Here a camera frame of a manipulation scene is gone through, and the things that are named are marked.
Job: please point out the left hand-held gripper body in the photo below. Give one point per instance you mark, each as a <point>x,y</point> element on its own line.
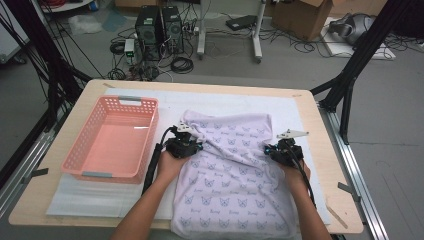
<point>181,146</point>

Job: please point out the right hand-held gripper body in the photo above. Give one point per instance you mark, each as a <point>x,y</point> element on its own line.
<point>288,153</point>

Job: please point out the lilac printed towel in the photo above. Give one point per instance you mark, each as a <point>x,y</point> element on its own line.
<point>233,183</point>

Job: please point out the pink plastic basket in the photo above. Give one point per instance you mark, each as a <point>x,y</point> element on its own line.
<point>113,143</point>

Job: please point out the person's left hand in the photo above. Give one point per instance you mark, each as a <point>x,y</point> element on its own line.
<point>170,168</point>

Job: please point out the person's right hand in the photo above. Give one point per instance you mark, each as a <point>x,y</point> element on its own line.
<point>296,178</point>

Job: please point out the white grid mat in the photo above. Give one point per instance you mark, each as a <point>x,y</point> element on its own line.
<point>233,100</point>

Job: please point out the thin wooden stick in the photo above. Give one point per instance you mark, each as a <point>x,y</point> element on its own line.
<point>337,216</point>

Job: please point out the white metal stand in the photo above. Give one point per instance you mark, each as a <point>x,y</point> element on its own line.
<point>201,40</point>

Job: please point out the small white power box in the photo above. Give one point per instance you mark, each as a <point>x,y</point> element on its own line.
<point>129,46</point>

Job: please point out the black computer tower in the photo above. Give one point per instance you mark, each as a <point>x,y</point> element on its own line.
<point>173,30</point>
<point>148,33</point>

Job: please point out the black flat device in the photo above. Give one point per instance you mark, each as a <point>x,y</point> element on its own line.
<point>240,22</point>

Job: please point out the brown cardboard box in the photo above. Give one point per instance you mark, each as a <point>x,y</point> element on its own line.
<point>360,5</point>
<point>300,20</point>
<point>133,3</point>

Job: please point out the white floor board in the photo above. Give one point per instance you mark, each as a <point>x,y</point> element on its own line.
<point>383,53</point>

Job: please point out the grey rounded device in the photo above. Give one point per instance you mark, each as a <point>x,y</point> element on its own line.
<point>353,28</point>

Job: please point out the blue-grey floor sheet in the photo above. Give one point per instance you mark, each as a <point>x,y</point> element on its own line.
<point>113,21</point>

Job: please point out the crumpled clear plastic bag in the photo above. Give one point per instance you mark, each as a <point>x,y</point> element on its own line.
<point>85,25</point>

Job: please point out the round white table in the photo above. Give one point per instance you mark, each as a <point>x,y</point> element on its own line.
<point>66,6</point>

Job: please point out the white cabinet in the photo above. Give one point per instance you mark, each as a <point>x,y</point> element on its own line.
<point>10,40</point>

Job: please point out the grey metal bracket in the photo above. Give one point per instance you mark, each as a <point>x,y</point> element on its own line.
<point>33,174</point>
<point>348,190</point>

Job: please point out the aluminium rail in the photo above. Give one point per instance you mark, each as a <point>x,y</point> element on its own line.
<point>26,156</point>
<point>371,216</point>

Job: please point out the black metal frame stand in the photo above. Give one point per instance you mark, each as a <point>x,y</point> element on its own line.
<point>50,66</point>
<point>360,56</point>

